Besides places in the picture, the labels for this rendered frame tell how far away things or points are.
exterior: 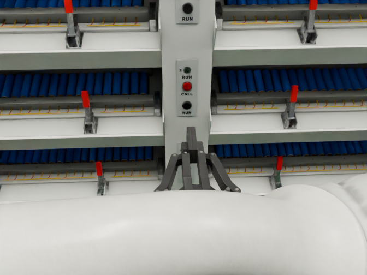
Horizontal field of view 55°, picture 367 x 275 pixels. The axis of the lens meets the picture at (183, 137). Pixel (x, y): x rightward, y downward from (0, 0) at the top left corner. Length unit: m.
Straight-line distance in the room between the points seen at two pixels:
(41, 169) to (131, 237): 0.77
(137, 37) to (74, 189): 0.43
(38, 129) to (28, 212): 0.63
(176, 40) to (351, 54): 0.34
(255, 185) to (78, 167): 0.45
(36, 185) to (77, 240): 0.78
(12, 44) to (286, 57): 0.51
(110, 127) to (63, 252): 0.61
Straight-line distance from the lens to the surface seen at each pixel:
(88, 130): 0.78
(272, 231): 0.21
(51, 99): 0.82
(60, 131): 0.79
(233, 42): 0.68
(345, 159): 0.99
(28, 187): 0.96
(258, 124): 0.79
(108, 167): 0.90
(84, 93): 0.74
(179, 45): 0.65
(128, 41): 0.68
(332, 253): 0.24
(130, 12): 0.70
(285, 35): 0.72
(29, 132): 0.82
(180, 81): 0.68
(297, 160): 0.94
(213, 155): 0.57
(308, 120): 0.83
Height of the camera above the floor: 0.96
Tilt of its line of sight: 36 degrees down
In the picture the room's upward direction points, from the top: straight up
